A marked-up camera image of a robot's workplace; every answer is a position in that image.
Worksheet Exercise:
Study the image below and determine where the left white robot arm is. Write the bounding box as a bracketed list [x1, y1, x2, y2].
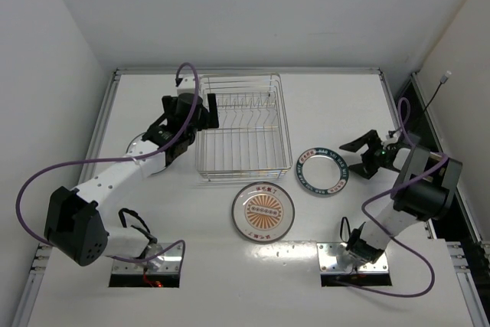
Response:
[44, 93, 219, 267]

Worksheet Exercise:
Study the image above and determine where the metal wire dish rack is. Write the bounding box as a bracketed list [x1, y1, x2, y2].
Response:
[195, 72, 292, 181]

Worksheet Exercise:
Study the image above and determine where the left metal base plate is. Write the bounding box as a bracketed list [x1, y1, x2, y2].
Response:
[111, 241, 185, 276]

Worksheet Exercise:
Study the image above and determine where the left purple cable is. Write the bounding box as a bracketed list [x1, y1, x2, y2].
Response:
[15, 60, 200, 264]

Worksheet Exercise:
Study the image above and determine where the orange sunburst plate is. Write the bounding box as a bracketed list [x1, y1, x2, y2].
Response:
[231, 181, 296, 244]

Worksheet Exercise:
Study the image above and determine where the black wall cable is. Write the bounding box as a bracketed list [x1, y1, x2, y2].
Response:
[403, 70, 452, 140]

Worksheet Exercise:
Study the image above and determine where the green rimmed plate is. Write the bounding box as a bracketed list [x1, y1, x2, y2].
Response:
[296, 147, 349, 197]

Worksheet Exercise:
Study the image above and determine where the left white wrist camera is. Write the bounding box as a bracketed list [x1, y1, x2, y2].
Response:
[176, 76, 195, 95]

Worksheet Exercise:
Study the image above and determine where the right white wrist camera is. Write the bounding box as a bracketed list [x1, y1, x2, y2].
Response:
[384, 133, 399, 147]

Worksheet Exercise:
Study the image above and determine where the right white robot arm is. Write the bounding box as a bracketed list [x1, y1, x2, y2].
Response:
[338, 129, 462, 267]

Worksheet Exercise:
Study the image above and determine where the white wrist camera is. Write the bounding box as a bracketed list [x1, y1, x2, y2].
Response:
[176, 76, 195, 95]
[384, 133, 399, 147]

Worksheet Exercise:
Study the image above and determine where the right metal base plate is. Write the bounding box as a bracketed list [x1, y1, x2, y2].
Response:
[316, 242, 390, 276]

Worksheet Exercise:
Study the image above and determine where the metal base plate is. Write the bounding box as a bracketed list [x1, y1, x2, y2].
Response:
[316, 242, 390, 276]
[111, 241, 185, 276]

